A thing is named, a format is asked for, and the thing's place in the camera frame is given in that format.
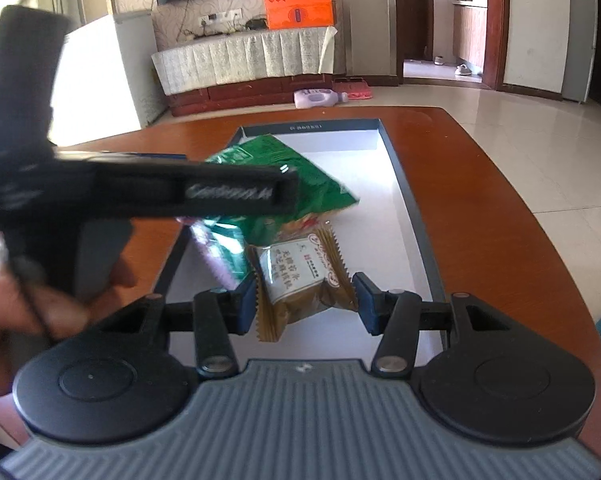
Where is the grey refrigerator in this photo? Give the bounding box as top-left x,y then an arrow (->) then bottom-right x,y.
562,0 -> 598,103

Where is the kitchen counter cabinet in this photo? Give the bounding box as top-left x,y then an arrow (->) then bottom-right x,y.
453,0 -> 487,75

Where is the green snack bag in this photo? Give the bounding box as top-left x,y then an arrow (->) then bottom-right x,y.
186,134 -> 358,289

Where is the dark red TV cabinet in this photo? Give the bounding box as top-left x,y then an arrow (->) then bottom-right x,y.
166,74 -> 333,117

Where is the white wall power strip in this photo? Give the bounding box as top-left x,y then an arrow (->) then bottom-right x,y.
198,9 -> 243,28

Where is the white lace cabinet cloth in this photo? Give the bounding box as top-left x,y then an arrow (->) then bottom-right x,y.
152,26 -> 337,96

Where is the white chest freezer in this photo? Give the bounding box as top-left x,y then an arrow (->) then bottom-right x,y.
49,11 -> 166,146

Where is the dark wooden door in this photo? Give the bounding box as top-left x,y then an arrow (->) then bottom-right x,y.
396,0 -> 434,79

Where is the purple detergent bottle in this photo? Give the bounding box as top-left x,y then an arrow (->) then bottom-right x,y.
294,89 -> 349,110

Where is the brown biscuit packet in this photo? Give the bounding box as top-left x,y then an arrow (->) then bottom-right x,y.
246,222 -> 358,342

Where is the shallow grey cardboard box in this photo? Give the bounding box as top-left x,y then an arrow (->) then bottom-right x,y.
158,119 -> 445,365

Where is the black router box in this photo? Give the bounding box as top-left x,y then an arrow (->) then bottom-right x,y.
245,18 -> 268,30

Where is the person's left hand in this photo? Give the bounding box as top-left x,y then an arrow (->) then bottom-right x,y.
0,235 -> 138,396

